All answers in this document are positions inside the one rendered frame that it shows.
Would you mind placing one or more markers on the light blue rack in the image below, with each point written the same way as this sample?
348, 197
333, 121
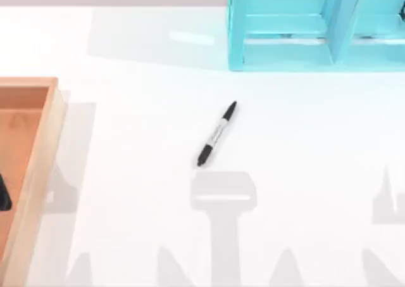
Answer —
337, 46

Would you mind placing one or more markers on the shallow salmon-coloured box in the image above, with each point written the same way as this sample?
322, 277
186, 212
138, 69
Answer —
30, 160

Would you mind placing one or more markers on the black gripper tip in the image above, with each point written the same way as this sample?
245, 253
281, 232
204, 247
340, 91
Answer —
3, 196

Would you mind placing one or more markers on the black and white marker pen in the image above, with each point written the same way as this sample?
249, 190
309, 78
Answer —
217, 134

